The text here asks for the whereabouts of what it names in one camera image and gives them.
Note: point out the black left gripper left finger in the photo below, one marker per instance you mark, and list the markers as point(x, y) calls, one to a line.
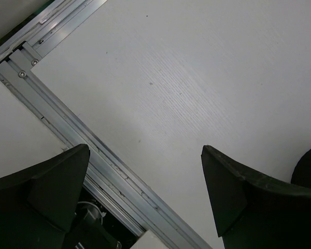
point(37, 204)

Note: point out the black plastic waste bin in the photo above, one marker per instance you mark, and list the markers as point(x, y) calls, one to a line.
point(301, 175)

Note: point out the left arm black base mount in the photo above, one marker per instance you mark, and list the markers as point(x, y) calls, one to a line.
point(95, 227)

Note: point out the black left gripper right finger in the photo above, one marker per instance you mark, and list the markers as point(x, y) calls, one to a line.
point(252, 209)

